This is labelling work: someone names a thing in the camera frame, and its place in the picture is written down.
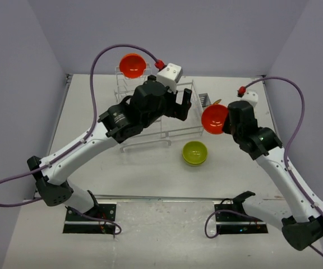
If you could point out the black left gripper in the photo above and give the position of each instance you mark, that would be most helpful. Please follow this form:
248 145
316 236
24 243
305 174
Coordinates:
179 110

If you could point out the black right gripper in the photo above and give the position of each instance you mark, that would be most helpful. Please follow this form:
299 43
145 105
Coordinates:
226 128

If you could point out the orange bowl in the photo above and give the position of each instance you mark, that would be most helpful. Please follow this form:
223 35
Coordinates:
213 118

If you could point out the lime green bowl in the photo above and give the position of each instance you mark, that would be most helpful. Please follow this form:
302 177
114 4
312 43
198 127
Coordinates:
194 161
194 148

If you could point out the red bowl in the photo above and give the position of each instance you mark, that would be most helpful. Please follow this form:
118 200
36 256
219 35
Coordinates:
132 65

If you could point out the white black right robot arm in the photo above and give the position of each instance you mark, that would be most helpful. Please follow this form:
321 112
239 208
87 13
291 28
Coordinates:
299 215

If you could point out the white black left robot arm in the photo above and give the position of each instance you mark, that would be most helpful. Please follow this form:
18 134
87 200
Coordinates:
119 123

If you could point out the grey cutlery holder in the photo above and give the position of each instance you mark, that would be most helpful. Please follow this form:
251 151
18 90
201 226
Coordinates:
204 100

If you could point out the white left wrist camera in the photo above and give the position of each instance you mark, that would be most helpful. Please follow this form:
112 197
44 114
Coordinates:
169 76

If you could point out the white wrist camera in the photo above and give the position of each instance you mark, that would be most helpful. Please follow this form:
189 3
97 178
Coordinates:
248 95
169 76

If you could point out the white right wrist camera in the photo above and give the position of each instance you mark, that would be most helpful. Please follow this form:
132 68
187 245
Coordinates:
248 95

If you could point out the white wire dish rack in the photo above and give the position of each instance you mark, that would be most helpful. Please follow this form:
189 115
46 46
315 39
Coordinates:
164 130

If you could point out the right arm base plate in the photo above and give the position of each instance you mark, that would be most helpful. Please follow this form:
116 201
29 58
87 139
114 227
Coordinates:
229 223

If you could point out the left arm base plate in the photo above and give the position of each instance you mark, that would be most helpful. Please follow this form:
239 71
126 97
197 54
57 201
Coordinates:
76 224

